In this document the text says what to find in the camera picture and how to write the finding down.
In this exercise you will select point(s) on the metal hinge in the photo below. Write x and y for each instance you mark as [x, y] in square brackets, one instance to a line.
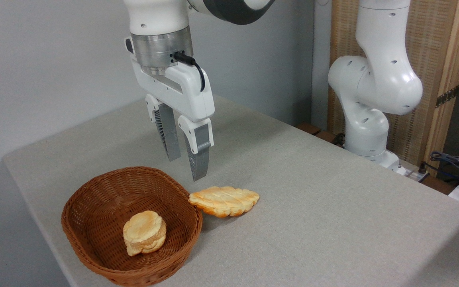
[447, 96]

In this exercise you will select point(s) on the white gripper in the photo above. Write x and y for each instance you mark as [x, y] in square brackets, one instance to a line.
[187, 93]

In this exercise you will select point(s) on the leaf-shaped bread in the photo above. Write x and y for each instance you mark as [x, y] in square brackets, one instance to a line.
[223, 201]

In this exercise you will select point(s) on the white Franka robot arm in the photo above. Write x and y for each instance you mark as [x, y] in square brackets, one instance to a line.
[377, 79]

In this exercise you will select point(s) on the round bread roll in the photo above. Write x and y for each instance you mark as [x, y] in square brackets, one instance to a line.
[144, 231]

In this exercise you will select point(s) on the brown wicker basket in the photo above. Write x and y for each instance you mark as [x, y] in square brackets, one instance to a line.
[94, 207]

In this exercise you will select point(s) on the woven screen with wooden frame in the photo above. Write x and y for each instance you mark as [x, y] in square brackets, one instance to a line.
[432, 40]

